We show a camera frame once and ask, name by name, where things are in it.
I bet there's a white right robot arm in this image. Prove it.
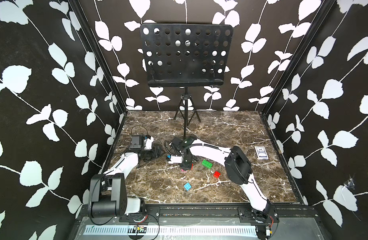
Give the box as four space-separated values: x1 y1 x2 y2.
164 137 272 219

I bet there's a blue lego brick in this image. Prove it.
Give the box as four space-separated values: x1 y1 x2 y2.
184 183 192 191

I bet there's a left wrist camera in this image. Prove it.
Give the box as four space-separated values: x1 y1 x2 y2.
144 135 154 150

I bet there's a red lego brick right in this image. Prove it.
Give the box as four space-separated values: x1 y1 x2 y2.
213 171 220 179

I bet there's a green lego brick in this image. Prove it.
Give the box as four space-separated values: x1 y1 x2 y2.
201 160 213 169

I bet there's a black front rail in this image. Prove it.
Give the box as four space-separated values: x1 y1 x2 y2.
78 203 319 224

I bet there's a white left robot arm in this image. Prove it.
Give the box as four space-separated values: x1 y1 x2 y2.
88 135 164 222

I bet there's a white perforated strip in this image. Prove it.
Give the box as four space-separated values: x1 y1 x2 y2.
83 225 257 238

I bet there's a playing card box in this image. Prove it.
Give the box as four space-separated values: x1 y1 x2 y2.
254 147 269 160

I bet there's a black music stand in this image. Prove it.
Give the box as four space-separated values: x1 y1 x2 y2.
140 23 233 129

